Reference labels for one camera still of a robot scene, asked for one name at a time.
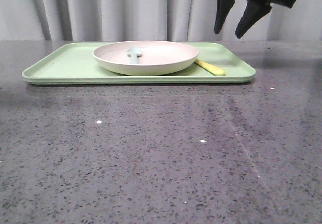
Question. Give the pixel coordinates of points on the grey pleated curtain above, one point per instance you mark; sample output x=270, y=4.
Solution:
x=116, y=20

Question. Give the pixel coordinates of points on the pale pink round plate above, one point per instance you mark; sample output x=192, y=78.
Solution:
x=157, y=57

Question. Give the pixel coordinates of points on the light blue plastic spoon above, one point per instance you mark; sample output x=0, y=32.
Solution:
x=134, y=53

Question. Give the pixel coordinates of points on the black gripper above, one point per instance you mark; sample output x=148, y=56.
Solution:
x=254, y=11

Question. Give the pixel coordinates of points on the light green plastic tray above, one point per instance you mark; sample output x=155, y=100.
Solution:
x=74, y=64

